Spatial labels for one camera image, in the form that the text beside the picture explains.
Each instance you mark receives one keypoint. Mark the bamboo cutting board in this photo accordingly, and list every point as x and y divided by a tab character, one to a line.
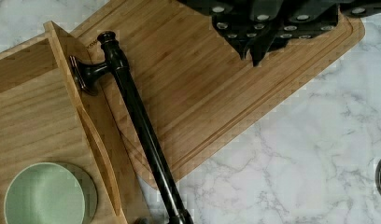
198	93

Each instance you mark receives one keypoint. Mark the wooden drawer with black handle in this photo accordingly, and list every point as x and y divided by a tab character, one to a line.
53	109

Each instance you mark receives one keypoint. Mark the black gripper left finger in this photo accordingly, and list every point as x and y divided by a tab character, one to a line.
237	30

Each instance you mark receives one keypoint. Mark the green round bowl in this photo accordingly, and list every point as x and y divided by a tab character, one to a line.
51	193

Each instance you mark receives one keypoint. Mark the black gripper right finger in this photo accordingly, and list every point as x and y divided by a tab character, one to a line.
300	23

